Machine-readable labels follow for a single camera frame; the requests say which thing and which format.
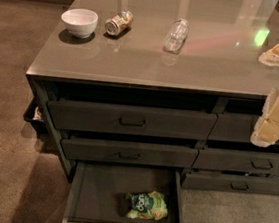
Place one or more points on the black bin beside cabinet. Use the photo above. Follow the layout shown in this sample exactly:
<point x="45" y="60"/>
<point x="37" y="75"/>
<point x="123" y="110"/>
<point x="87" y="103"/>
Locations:
<point x="30" y="117"/>

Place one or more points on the clear plastic water bottle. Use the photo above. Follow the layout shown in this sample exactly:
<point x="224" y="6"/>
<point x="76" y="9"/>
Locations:
<point x="176" y="36"/>

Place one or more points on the top right drawer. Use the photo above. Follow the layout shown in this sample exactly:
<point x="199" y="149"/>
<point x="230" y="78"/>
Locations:
<point x="233" y="127"/>

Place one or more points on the top left drawer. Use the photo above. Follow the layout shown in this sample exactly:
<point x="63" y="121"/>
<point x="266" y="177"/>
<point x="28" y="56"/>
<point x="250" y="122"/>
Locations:
<point x="132" y="120"/>

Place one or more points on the bottom right drawer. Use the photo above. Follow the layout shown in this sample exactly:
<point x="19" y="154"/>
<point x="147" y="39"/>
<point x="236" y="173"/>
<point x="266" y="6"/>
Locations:
<point x="229" y="183"/>

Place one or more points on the middle right drawer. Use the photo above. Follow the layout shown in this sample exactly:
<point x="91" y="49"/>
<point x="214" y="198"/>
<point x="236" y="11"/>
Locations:
<point x="231" y="160"/>

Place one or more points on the green rice chip bag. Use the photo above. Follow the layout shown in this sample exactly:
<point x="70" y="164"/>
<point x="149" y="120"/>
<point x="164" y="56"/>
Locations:
<point x="147" y="206"/>

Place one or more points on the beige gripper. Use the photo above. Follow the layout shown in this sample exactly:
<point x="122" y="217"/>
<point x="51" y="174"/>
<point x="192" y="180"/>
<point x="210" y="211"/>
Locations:
<point x="266" y="130"/>

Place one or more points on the dark counter cabinet frame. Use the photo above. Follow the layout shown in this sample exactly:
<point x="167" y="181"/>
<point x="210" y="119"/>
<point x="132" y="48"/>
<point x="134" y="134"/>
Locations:
<point x="187" y="84"/>

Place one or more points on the open bottom left drawer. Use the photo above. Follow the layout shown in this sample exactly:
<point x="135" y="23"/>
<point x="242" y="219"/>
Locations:
<point x="99" y="193"/>

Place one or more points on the white ceramic bowl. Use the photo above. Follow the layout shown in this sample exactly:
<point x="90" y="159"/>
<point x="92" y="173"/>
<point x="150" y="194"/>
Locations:
<point x="81" y="23"/>

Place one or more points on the middle left drawer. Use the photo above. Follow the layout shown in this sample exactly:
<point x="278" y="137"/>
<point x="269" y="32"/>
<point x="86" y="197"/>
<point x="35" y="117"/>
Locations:
<point x="128" y="152"/>

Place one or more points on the gold soda can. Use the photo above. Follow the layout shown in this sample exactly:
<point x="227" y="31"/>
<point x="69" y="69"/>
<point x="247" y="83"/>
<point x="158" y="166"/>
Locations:
<point x="119" y="23"/>

